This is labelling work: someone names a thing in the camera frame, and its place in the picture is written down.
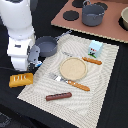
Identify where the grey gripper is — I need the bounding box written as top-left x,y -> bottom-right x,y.
28,45 -> 40,71

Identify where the white blue toy tube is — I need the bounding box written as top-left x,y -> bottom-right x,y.
35,61 -> 42,68

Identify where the orange toy bread loaf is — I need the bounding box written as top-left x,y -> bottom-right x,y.
9,73 -> 33,87

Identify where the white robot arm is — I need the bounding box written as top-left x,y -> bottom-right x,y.
0,0 -> 38,71

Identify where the round wooden plate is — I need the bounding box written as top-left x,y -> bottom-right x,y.
59,57 -> 87,81

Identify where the beige woven placemat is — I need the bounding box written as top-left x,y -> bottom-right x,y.
18,34 -> 119,128

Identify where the brown toy sausage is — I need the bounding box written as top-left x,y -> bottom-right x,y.
46,92 -> 72,101

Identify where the light blue milk carton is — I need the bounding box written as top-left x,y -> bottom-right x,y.
88,40 -> 103,58

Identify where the large grey pot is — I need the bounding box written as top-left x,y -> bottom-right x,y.
82,0 -> 105,27

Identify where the beige bowl on stove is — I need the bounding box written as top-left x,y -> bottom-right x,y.
121,7 -> 128,30

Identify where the fork with orange handle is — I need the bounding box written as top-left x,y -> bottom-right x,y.
49,73 -> 90,91

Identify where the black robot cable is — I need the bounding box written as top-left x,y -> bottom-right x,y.
0,66 -> 17,73

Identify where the knife with orange handle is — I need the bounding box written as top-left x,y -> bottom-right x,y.
62,52 -> 102,65

